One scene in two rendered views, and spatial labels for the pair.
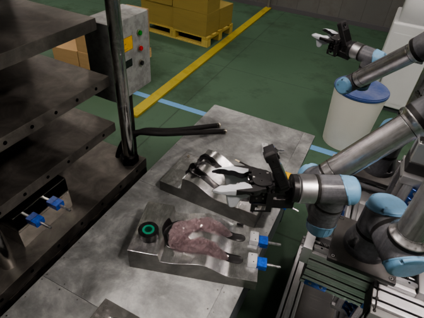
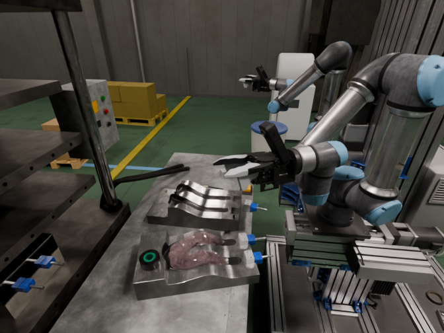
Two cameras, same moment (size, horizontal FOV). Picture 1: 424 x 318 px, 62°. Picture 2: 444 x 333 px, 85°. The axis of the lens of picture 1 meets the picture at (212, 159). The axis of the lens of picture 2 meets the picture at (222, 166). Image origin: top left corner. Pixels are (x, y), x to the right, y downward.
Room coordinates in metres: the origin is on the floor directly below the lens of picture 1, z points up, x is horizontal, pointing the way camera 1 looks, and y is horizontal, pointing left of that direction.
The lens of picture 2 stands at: (0.14, 0.12, 1.74)
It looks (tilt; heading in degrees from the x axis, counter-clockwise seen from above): 30 degrees down; 345
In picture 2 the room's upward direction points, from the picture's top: straight up
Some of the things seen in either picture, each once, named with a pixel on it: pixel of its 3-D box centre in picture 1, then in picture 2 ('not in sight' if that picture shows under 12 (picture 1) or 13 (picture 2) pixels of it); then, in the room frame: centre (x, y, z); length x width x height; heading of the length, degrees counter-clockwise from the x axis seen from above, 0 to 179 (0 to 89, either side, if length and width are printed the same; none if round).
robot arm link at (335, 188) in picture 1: (334, 190); (323, 156); (0.65, -0.31, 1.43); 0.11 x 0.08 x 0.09; 94
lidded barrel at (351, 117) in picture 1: (351, 115); (267, 147); (2.96, -1.31, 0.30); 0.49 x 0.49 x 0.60
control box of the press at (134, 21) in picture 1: (129, 137); (108, 191); (1.73, 0.52, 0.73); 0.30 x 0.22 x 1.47; 157
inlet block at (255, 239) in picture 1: (265, 241); (252, 239); (0.92, -0.25, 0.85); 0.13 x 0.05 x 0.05; 84
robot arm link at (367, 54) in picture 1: (371, 57); (285, 86); (1.54, -0.68, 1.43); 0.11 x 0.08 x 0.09; 42
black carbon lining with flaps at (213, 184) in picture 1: (220, 176); (198, 197); (1.24, -0.05, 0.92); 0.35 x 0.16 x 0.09; 67
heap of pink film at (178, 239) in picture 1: (199, 235); (197, 248); (0.90, 0.02, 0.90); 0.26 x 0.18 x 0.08; 84
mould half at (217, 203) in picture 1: (217, 181); (197, 203); (1.25, -0.04, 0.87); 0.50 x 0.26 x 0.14; 67
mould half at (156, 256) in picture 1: (198, 242); (197, 256); (0.89, 0.03, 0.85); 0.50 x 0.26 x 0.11; 84
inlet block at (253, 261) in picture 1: (264, 264); (259, 257); (0.81, -0.24, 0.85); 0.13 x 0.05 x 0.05; 84
